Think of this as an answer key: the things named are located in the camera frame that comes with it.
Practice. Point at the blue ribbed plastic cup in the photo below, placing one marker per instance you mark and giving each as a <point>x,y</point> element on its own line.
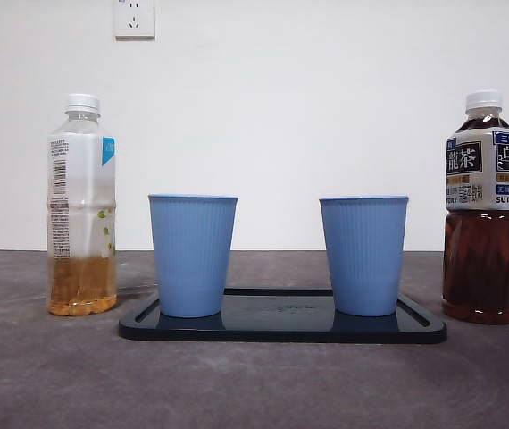
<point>192,254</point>
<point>364,254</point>

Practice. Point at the dark blue-green plastic tray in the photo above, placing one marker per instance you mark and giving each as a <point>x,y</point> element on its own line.
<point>281,331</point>

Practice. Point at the white wall socket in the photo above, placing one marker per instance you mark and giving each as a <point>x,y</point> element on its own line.
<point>134,20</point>

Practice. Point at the dark oolong tea bottle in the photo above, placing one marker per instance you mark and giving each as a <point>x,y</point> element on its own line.
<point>482,268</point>

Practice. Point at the clear bottle with yellow tea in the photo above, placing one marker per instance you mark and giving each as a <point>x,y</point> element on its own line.
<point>80,277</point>

